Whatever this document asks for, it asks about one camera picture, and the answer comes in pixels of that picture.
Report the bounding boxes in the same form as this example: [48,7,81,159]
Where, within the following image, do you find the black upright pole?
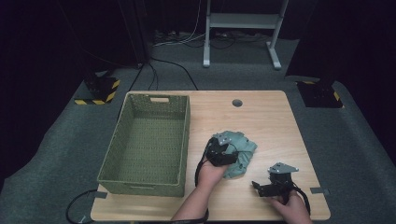
[117,0,151,68]

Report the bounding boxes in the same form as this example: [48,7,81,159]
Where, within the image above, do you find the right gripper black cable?
[290,181,312,217]

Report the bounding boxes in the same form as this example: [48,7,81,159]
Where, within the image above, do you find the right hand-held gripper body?
[267,161,300,200]

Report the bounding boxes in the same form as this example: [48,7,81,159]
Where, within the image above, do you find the teal cloth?
[212,130,259,180]

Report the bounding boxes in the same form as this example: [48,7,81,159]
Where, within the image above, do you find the black looped cable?
[65,188,99,224]

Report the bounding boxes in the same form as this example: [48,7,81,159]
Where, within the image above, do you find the person's left hand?
[196,160,231,191]

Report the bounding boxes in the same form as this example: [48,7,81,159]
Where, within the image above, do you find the white floor cables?
[152,0,207,49]

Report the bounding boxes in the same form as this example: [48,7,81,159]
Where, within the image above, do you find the tangled black floor cables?
[210,30,273,50]

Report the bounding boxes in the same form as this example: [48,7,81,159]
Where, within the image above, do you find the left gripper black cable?
[193,136,219,224]

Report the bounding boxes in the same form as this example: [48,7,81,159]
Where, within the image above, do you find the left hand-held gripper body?
[205,132,240,168]

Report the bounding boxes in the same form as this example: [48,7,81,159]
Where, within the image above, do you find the green woven basket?
[96,92,191,198]

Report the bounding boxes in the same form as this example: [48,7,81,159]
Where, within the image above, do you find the person's right hand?
[268,189,314,224]

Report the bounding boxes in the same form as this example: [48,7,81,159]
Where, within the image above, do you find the black yellow striped stand base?
[295,79,345,109]
[74,72,121,105]

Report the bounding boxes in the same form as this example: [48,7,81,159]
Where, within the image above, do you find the white metal stand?
[203,0,290,71]

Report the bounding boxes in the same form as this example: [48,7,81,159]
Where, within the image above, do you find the black floor cable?
[128,57,200,91]

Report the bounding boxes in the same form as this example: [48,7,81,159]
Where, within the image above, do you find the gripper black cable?
[290,181,312,217]
[193,136,219,224]

